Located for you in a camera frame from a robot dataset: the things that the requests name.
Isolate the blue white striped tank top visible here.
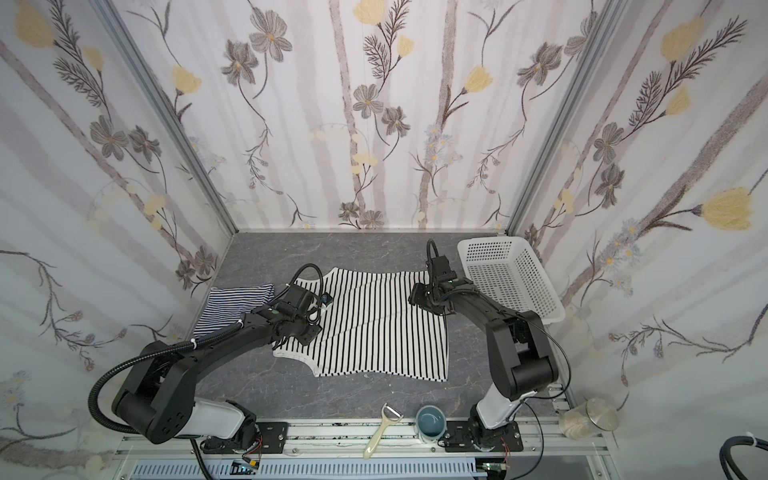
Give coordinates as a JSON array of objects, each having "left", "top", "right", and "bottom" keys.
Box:
[{"left": 192, "top": 284, "right": 275, "bottom": 338}]

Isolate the black white striped tank top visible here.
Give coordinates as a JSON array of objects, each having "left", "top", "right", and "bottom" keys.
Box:
[{"left": 273, "top": 267, "right": 449, "bottom": 382}]

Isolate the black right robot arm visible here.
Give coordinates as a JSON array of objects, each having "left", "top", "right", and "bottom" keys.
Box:
[{"left": 408, "top": 255, "right": 559, "bottom": 452}]

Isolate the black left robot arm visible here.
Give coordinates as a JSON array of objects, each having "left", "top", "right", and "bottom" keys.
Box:
[{"left": 111, "top": 283, "right": 334, "bottom": 453}]

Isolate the white plastic laundry basket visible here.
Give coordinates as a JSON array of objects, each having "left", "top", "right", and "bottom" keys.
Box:
[{"left": 457, "top": 236, "right": 565, "bottom": 325}]

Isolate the teal ceramic mug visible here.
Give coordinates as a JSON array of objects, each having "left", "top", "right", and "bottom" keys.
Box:
[{"left": 414, "top": 405, "right": 447, "bottom": 444}]

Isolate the cream vegetable peeler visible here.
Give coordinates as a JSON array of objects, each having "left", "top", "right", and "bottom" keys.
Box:
[{"left": 363, "top": 403, "right": 404, "bottom": 460}]

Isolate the clear jar with metal lid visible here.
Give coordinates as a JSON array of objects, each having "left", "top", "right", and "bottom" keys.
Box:
[{"left": 558, "top": 397, "right": 620, "bottom": 440}]

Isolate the black corrugated cable conduit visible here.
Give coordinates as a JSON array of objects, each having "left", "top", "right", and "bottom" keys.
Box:
[{"left": 87, "top": 326, "right": 241, "bottom": 480}]

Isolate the aluminium mounting rail frame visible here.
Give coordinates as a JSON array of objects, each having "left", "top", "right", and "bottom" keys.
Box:
[{"left": 110, "top": 417, "right": 619, "bottom": 480}]

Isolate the black cable bottom right corner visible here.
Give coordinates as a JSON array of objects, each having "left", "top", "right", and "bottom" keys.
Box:
[{"left": 718, "top": 434, "right": 768, "bottom": 480}]

